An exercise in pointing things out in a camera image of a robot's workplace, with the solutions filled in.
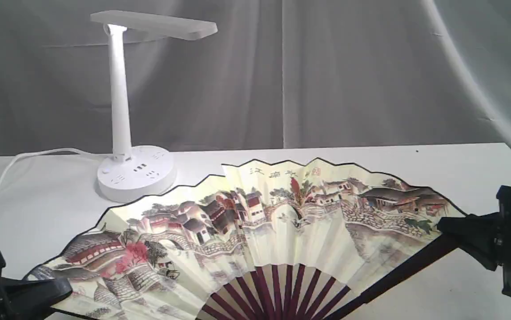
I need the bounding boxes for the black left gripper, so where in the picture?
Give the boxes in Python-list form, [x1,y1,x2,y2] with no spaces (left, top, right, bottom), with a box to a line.
[0,251,73,320]

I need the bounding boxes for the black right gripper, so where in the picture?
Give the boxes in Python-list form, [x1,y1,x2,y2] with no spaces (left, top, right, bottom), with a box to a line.
[437,185,511,297]

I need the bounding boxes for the painted folding paper fan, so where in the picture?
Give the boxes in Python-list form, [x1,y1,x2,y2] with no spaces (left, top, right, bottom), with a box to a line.
[25,158,465,320]

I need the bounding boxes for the white desk lamp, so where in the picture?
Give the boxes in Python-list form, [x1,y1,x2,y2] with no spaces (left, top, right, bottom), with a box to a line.
[90,10,218,203]

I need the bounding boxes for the white lamp power cable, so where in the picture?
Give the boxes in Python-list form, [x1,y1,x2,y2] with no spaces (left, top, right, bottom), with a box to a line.
[0,148,113,211]

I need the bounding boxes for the grey backdrop curtain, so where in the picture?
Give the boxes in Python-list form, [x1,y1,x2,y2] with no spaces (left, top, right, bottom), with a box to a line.
[0,0,511,155]

